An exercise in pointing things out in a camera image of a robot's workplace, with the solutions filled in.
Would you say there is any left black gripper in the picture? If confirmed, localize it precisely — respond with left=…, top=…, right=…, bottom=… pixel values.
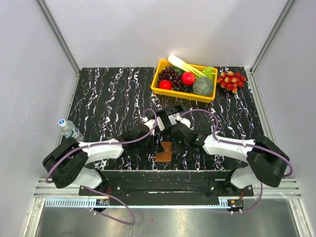
left=135, top=132, right=164, bottom=155

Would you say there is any brown leather card holder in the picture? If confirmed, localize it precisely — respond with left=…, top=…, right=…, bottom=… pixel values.
left=155, top=141, right=173, bottom=163

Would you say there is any black card box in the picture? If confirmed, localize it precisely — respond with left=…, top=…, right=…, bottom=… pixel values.
left=156, top=104, right=188, bottom=132

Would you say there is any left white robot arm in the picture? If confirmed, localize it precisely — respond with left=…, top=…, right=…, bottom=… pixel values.
left=42, top=120, right=157, bottom=195

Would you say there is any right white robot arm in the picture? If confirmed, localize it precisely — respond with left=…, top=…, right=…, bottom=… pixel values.
left=171, top=123, right=289, bottom=196

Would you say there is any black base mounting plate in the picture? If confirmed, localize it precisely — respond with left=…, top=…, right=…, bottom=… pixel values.
left=79, top=169, right=255, bottom=198

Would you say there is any green netted melon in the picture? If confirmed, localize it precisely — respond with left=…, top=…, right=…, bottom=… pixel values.
left=193, top=77, right=214, bottom=97

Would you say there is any red apple front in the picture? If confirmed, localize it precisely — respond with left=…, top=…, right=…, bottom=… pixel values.
left=158, top=79, right=172, bottom=90

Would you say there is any red apple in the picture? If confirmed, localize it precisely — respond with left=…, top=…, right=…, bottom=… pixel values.
left=181, top=72, right=196, bottom=86
left=158, top=79, right=172, bottom=90

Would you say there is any red apple back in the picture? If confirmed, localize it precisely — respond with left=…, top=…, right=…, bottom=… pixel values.
left=181, top=72, right=196, bottom=86

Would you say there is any dark purple grape bunch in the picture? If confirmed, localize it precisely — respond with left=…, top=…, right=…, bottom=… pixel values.
left=156, top=66, right=193, bottom=93

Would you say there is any green cucumber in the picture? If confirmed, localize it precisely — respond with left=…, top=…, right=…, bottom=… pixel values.
left=172, top=67, right=184, bottom=73

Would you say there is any red cherry cluster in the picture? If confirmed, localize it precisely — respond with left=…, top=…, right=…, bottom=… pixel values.
left=217, top=71, right=246, bottom=94

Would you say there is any white green leek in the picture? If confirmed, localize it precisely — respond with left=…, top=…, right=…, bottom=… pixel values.
left=167, top=55, right=205, bottom=78

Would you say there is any clear plastic water bottle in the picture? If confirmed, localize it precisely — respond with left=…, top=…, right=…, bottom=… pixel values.
left=58, top=119, right=84, bottom=142

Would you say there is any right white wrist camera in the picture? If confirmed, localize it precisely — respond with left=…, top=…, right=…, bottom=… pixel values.
left=176, top=116, right=191, bottom=128

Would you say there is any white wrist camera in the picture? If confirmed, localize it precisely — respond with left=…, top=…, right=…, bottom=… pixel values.
left=176, top=116, right=191, bottom=128
left=142, top=117, right=157, bottom=130

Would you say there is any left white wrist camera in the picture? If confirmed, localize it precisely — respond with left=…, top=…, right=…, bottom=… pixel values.
left=142, top=117, right=157, bottom=130

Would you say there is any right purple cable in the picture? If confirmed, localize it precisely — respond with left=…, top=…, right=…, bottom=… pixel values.
left=177, top=109, right=295, bottom=214

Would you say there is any aluminium frame rail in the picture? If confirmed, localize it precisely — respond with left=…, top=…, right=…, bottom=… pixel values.
left=33, top=179, right=301, bottom=209

